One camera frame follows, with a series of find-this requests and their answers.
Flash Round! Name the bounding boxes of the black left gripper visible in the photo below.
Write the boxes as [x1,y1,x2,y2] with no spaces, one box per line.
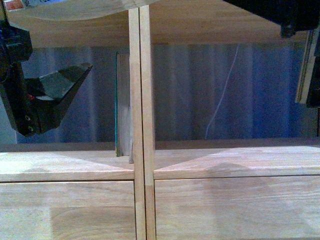
[0,20,93,137]

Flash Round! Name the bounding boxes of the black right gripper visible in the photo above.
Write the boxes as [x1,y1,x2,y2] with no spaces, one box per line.
[227,0,320,38]

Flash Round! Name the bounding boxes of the green-covered book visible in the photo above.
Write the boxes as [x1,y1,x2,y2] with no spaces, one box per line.
[114,52,134,164]

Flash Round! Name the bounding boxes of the left wooden shelf unit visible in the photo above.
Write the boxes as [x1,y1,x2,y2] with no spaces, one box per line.
[0,5,150,240]

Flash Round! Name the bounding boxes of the wooden shelf unit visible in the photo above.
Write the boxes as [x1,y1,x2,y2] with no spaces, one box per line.
[141,0,320,240]
[0,5,150,240]

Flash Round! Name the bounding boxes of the right wooden shelf unit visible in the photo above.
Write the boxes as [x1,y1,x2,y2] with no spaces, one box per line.
[141,0,320,240]

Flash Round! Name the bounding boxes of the upper left wooden drawer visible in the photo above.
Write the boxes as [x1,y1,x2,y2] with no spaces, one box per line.
[0,181,136,240]

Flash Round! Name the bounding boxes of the wooden drawer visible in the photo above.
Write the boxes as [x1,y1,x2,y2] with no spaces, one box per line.
[0,181,136,240]
[155,176,320,240]

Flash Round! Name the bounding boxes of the upper right wooden drawer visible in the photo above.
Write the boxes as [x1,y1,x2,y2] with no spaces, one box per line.
[155,176,320,240]

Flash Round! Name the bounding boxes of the white cable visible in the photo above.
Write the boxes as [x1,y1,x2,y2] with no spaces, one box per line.
[204,43,240,141]

